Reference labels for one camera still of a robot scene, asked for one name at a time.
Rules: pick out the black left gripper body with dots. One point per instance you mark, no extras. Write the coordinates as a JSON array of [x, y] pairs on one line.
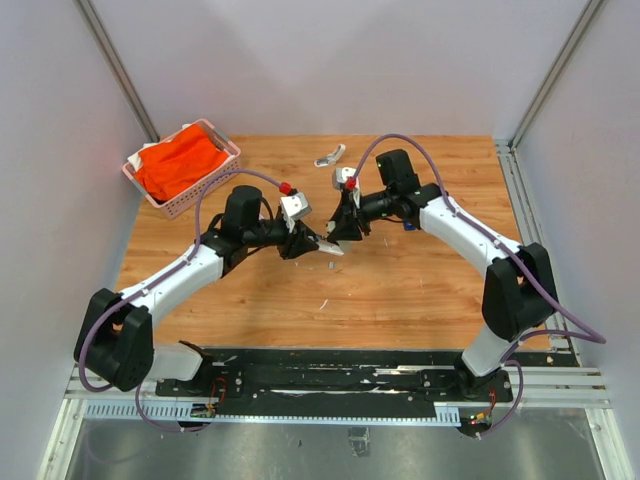
[[288, 248]]

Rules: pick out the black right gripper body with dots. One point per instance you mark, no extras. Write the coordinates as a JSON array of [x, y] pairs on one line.
[[354, 217]]

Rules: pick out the grey white stapler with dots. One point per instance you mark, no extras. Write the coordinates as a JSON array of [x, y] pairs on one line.
[[336, 249]]

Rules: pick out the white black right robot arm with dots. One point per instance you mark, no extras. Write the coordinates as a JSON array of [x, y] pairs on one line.
[[518, 279]]

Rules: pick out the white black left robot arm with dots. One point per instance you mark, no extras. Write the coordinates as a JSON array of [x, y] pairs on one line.
[[116, 340]]

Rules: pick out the pink plastic basket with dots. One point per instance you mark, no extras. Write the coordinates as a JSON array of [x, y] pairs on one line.
[[190, 196]]

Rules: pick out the orange cloth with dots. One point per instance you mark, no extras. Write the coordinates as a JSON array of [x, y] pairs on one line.
[[166, 169]]

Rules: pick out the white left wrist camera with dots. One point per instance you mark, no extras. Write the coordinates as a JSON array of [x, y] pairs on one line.
[[294, 208]]

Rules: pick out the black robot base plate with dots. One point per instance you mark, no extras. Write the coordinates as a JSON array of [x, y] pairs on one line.
[[344, 376]]

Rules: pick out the grey slotted cable duct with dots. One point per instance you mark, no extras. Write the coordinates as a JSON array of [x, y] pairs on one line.
[[391, 412]]

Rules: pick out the left aluminium frame post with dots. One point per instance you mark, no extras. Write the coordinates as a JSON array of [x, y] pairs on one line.
[[101, 37]]

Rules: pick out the aluminium frame post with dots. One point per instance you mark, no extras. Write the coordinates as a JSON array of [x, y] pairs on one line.
[[573, 41], [101, 37]]

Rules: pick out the right aluminium frame post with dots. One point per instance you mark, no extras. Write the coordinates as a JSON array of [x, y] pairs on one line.
[[573, 41]]

